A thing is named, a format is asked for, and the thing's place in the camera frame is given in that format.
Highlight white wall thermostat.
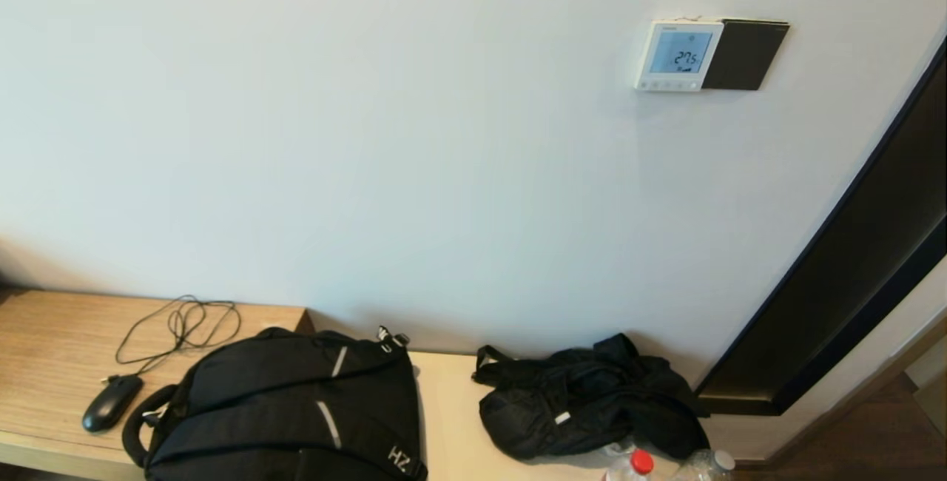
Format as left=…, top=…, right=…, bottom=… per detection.
left=634, top=18, right=726, bottom=93

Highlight cream low cabinet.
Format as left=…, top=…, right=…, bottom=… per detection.
left=411, top=350, right=741, bottom=481

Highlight crumpled black fabric bag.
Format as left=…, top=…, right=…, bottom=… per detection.
left=472, top=332, right=711, bottom=461

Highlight large black backpack HZ print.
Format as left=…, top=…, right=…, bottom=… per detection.
left=121, top=326, right=428, bottom=481

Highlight red cap water bottle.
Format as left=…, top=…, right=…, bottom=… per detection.
left=603, top=449, right=658, bottom=481

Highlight white cap clear bottle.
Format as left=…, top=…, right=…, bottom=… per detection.
left=670, top=448, right=738, bottom=481

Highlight black computer mouse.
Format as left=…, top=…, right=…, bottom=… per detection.
left=81, top=374, right=144, bottom=434

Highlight light wooden desk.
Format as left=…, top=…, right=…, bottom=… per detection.
left=0, top=287, right=315, bottom=481

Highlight thin black mouse cable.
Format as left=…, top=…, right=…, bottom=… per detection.
left=100, top=295, right=242, bottom=386

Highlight black wall switch panel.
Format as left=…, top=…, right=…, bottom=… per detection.
left=701, top=18, right=790, bottom=91

